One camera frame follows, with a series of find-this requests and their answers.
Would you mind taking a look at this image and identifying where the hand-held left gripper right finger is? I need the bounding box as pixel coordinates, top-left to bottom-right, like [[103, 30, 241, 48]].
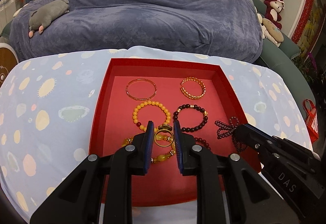
[[173, 120, 301, 224]]

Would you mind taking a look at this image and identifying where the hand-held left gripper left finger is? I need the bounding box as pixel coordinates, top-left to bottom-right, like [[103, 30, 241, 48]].
[[30, 120, 155, 224]]

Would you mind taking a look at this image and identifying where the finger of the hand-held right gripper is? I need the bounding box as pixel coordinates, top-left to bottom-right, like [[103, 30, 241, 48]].
[[233, 127, 268, 153], [243, 124, 278, 142]]

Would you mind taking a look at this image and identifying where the gold ring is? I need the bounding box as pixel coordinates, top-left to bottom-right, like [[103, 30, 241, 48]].
[[154, 124, 175, 148]]

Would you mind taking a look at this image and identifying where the yellow-green jade bracelet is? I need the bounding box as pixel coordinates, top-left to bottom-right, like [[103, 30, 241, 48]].
[[120, 135, 177, 163]]

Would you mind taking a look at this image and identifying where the dark red bead bracelet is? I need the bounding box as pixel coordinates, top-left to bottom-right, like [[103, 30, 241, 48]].
[[194, 137, 212, 148]]

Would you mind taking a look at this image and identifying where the purple garnet bead bracelet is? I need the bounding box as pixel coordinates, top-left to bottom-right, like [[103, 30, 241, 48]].
[[215, 116, 249, 153]]

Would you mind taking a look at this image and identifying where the yellow bead bracelet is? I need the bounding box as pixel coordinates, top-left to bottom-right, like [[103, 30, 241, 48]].
[[132, 101, 171, 133]]

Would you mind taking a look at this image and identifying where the dark brown bead bracelet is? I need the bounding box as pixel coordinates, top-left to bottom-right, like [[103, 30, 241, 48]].
[[173, 103, 209, 133]]

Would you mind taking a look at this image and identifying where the red cardboard box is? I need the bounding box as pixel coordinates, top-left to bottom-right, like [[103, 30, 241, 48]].
[[89, 58, 250, 207]]

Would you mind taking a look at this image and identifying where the gold woven bangle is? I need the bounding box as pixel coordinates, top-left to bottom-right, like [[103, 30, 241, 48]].
[[180, 76, 206, 100]]

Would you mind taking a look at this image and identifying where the thin gold bangle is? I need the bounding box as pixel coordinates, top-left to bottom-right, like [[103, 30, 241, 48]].
[[126, 78, 157, 100]]

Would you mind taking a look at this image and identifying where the red shopping bag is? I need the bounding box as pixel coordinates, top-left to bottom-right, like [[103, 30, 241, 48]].
[[303, 99, 320, 143]]

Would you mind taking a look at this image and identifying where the pink orchid plant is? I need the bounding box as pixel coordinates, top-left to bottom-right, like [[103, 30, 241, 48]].
[[293, 51, 319, 82]]

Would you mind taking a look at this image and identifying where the cookie plush toy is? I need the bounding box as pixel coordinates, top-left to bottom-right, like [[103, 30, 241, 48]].
[[262, 18, 284, 47]]

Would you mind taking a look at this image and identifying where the planet print bed sheet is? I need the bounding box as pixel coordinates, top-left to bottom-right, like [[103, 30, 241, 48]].
[[0, 46, 321, 224]]

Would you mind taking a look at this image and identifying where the small white plush toy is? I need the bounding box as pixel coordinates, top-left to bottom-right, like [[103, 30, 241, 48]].
[[256, 11, 268, 38]]

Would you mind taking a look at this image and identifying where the yellow flower painting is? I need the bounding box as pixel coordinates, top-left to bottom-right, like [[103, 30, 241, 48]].
[[298, 2, 326, 54]]

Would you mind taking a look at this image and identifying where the red plush bear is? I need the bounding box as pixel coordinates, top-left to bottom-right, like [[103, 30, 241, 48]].
[[263, 0, 284, 30]]

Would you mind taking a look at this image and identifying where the blue-grey velvet blanket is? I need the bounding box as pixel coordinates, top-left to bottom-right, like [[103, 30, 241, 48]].
[[9, 0, 263, 63]]

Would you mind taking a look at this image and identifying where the round white brown-faced device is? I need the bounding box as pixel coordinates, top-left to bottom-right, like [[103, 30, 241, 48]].
[[0, 43, 19, 82]]

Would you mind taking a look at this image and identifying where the grey plush toy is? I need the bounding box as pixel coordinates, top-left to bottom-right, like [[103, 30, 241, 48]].
[[28, 0, 70, 38]]

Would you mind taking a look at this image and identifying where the white lace curtain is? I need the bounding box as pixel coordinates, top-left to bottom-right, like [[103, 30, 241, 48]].
[[0, 0, 26, 28]]

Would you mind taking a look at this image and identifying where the green bed frame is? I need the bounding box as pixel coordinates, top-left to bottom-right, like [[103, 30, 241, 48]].
[[236, 0, 316, 102]]

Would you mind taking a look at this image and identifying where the red wall hanging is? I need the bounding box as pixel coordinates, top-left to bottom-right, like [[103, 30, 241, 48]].
[[292, 0, 316, 45]]

